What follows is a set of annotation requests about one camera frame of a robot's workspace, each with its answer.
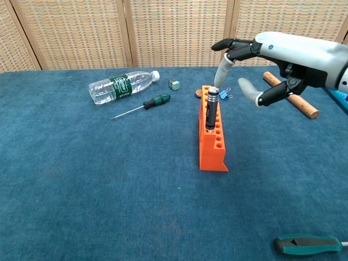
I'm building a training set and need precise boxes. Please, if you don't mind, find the wooden rod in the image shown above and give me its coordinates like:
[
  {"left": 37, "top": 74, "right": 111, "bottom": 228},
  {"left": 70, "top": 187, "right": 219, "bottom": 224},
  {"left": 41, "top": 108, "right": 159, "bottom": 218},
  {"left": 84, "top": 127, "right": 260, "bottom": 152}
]
[{"left": 262, "top": 71, "right": 320, "bottom": 119}]

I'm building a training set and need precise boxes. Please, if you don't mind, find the clear plastic water bottle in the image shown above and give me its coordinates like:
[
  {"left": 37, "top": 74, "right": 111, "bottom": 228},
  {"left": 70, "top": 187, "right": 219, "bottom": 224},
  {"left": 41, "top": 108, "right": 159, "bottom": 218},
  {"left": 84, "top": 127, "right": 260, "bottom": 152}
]
[{"left": 88, "top": 70, "right": 161, "bottom": 105}]

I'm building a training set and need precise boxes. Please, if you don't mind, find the woven bamboo folding screen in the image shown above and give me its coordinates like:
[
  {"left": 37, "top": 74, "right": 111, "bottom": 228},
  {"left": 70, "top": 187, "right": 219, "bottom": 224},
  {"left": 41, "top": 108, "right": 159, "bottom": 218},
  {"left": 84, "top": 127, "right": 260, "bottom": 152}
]
[{"left": 0, "top": 0, "right": 348, "bottom": 73}]

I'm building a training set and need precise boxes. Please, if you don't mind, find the blue cling film roll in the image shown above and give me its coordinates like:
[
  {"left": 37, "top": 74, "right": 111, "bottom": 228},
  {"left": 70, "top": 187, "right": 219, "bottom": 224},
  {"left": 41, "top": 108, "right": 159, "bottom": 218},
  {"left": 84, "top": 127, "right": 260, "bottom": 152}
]
[{"left": 327, "top": 88, "right": 348, "bottom": 115}]

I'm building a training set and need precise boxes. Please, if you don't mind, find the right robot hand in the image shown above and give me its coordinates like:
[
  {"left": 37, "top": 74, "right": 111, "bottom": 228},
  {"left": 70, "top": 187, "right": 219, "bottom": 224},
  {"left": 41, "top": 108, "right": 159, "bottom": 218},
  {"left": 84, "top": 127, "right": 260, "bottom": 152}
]
[{"left": 211, "top": 32, "right": 348, "bottom": 108}]

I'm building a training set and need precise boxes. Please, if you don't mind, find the orange tool holder rack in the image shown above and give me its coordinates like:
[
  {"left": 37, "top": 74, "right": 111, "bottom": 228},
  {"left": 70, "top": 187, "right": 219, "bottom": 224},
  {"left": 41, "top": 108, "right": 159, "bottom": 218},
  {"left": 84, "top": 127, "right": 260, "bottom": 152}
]
[{"left": 199, "top": 85, "right": 229, "bottom": 172}]

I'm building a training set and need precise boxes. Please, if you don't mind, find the blue felt table mat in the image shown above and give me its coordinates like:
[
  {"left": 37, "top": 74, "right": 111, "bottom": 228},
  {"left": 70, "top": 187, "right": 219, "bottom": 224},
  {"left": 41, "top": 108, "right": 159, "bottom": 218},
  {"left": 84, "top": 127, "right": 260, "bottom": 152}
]
[{"left": 0, "top": 64, "right": 348, "bottom": 261}]

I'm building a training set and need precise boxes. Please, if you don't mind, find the black silver precision screwdriver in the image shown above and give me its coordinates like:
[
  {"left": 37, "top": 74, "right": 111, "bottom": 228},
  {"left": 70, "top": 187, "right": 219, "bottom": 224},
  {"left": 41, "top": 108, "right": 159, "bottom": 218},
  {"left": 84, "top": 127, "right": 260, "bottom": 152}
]
[{"left": 205, "top": 86, "right": 220, "bottom": 134}]

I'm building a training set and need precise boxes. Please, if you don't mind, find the teal black handle screwdriver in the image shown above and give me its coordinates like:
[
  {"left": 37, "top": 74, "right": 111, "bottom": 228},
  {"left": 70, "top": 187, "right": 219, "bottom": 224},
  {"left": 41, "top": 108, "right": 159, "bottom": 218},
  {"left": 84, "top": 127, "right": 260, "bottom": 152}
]
[{"left": 273, "top": 233, "right": 348, "bottom": 256}]

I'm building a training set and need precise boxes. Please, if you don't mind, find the green black handle screwdriver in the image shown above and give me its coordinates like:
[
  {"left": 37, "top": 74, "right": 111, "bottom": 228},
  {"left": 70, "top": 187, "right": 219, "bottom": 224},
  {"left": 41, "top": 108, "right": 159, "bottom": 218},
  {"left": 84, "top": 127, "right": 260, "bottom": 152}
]
[{"left": 111, "top": 93, "right": 171, "bottom": 120}]

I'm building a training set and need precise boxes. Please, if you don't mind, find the blue binder clip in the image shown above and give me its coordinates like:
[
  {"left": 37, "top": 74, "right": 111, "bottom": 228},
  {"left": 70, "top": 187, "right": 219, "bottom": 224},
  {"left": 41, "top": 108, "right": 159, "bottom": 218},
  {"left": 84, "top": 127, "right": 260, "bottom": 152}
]
[{"left": 218, "top": 86, "right": 234, "bottom": 101}]

